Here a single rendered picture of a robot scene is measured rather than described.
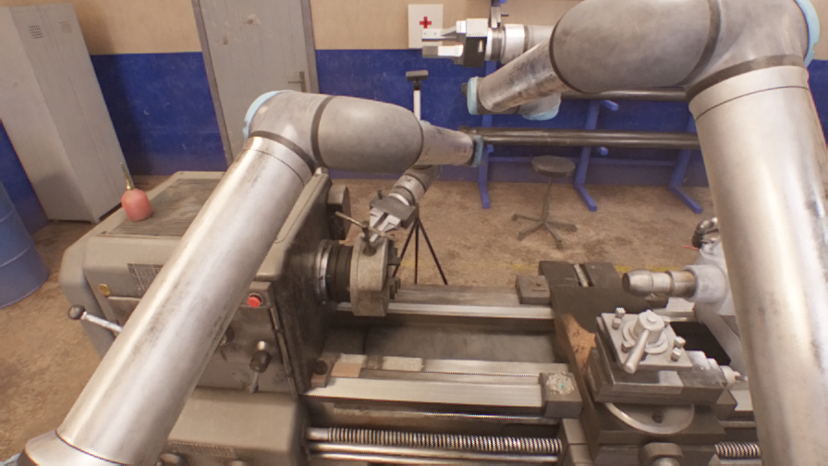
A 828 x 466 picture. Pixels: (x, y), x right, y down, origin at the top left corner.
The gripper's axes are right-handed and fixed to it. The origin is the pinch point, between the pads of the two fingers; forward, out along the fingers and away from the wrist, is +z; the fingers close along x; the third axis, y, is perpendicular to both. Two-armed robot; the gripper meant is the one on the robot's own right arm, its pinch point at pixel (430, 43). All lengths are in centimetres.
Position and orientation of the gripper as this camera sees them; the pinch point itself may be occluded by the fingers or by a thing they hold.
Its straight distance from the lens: 106.5
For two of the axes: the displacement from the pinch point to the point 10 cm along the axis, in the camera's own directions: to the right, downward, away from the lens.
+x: 0.5, 2.1, 9.8
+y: -0.4, 9.8, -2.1
